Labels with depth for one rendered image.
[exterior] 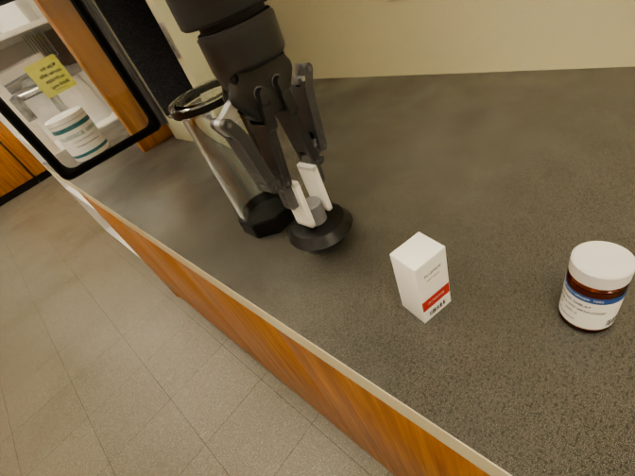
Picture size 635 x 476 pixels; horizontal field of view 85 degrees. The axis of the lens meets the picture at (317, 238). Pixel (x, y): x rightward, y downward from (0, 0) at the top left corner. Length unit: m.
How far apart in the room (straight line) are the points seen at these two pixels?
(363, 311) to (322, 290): 0.07
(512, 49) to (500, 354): 0.68
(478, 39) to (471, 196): 0.47
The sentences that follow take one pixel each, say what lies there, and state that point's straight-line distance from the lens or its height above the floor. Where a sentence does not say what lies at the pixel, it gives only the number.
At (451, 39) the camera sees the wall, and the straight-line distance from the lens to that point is 0.95.
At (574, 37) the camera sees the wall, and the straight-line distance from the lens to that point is 0.88.
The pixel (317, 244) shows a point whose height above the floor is 0.99.
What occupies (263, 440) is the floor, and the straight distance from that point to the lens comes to 1.49.
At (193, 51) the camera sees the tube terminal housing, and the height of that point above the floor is 1.17.
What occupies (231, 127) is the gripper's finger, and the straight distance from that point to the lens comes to 0.35.
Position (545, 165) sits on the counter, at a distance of 0.59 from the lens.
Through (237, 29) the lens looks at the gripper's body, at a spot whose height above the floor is 1.23.
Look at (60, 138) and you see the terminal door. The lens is 1.15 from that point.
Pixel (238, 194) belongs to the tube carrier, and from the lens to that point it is 0.53.
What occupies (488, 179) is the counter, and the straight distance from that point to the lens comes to 0.56.
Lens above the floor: 1.27
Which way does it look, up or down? 39 degrees down
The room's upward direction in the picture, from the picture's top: 23 degrees counter-clockwise
